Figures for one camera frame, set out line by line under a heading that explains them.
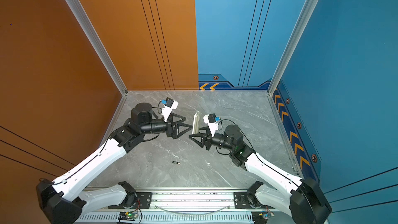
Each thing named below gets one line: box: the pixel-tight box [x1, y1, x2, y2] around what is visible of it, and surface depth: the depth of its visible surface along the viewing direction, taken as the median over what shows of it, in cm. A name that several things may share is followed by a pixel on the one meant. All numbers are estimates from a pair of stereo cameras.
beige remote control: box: [191, 110, 200, 135], surface depth 65 cm
